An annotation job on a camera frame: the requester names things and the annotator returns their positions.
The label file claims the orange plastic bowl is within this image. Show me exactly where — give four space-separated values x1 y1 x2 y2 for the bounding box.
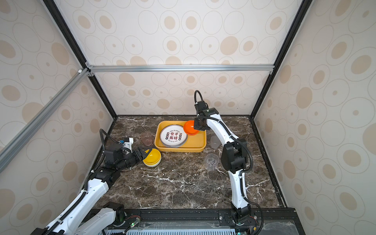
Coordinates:
183 120 199 136

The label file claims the yellow bowl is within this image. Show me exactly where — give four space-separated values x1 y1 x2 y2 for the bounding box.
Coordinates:
143 148 162 163

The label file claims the white bowl stack bottom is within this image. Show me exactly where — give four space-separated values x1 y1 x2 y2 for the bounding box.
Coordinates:
144 160 161 167

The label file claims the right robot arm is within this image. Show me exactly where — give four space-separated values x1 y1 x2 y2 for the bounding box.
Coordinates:
194 100 253 223

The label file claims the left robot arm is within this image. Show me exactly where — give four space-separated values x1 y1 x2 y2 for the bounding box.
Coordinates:
32 138 152 235

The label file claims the yellow plastic bin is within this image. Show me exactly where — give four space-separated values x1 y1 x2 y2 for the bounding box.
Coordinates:
154 120 207 152

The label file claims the pink translucent cup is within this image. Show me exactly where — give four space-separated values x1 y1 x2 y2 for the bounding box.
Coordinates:
141 132 154 146

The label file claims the grey translucent cup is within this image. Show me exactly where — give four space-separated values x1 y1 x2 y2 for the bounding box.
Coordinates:
210 136 221 149

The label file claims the clear plastic cup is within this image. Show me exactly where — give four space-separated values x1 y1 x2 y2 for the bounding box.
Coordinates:
205 153 219 171

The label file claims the horizontal aluminium rail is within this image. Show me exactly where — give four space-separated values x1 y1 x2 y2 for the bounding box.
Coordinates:
89 64 274 72

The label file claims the left diagonal aluminium rail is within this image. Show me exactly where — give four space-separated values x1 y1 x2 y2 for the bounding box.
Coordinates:
1 68 89 171

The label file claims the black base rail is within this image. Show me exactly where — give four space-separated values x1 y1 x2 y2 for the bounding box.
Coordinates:
100 208 305 235

